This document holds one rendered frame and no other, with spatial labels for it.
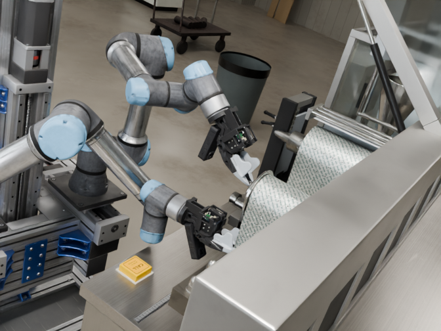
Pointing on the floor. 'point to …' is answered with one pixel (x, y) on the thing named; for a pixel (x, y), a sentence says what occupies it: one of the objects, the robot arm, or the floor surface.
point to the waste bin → (242, 81)
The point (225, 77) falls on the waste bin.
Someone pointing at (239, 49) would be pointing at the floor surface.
